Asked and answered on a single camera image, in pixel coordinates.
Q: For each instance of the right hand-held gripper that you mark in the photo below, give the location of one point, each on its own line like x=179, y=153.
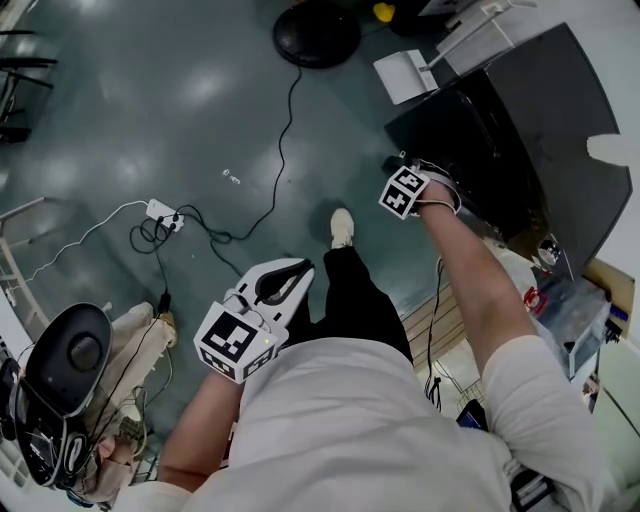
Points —
x=400, y=192

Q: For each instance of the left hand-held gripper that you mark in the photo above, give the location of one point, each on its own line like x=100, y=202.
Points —
x=230, y=335

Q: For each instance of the black washing machine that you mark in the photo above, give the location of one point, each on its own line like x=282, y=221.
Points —
x=550, y=100

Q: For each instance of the person's left forearm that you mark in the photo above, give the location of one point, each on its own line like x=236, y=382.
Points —
x=200, y=425

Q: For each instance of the person's right forearm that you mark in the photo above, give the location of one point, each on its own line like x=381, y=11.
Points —
x=465, y=280

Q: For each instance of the person's black trousers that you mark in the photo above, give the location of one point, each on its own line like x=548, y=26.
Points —
x=350, y=295

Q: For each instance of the person's white shoe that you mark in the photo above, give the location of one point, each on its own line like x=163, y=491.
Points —
x=342, y=227

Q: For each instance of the flat white board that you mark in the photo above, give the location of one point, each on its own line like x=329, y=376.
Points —
x=400, y=75

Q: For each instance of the small white floor debris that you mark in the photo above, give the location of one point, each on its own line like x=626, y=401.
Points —
x=231, y=176

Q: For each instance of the striped wooden mat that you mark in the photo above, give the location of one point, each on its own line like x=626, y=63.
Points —
x=440, y=325

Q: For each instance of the white power strip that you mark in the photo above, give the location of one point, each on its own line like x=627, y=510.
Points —
x=162, y=210

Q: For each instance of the person in white shirt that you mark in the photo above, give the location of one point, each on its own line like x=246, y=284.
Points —
x=350, y=425

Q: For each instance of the silver control knob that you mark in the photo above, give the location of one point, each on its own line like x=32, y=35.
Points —
x=548, y=251

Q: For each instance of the beige cloth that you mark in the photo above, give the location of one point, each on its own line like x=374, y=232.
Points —
x=135, y=350

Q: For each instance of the white plastic shopping bag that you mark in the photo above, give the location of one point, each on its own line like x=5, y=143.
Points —
x=535, y=300

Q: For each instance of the white box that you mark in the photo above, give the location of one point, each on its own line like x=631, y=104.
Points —
x=475, y=35

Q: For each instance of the black bin with yellow lid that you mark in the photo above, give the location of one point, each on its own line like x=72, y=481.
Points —
x=415, y=15

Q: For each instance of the black standing fan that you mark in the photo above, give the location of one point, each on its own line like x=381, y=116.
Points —
x=315, y=35

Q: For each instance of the clear plastic wrapped box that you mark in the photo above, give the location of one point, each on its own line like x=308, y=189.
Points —
x=580, y=320

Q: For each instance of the grey oval device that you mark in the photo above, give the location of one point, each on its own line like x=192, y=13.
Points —
x=70, y=350

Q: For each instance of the phone with blue screen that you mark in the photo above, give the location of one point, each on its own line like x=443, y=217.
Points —
x=471, y=417

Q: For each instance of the black chairs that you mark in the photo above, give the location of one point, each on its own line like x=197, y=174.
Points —
x=25, y=62

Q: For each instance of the grey metal frame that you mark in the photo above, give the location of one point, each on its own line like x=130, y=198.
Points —
x=15, y=260

